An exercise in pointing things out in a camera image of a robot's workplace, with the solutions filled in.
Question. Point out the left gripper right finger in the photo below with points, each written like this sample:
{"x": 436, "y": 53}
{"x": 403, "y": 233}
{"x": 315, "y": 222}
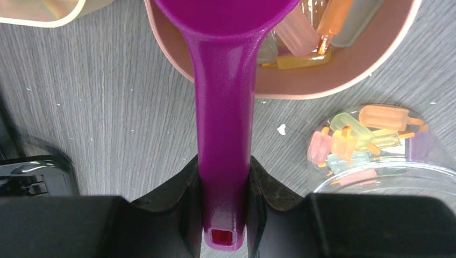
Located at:
{"x": 281, "y": 223}

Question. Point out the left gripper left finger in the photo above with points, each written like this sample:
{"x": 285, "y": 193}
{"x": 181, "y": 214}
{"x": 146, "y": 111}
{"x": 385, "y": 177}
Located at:
{"x": 166, "y": 222}

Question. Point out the magenta plastic scoop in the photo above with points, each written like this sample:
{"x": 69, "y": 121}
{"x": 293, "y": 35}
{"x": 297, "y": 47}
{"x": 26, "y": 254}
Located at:
{"x": 223, "y": 38}

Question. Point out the pink tray popsicle candies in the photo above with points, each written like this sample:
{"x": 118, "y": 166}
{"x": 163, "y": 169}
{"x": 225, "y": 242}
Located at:
{"x": 347, "y": 67}

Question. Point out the clear round plastic jar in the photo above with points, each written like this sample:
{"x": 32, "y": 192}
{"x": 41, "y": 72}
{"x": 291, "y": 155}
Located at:
{"x": 379, "y": 149}

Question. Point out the black poker chip case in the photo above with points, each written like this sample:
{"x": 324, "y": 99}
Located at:
{"x": 32, "y": 167}

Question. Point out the beige tray swirl lollipops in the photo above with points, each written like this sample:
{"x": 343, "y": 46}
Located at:
{"x": 47, "y": 13}

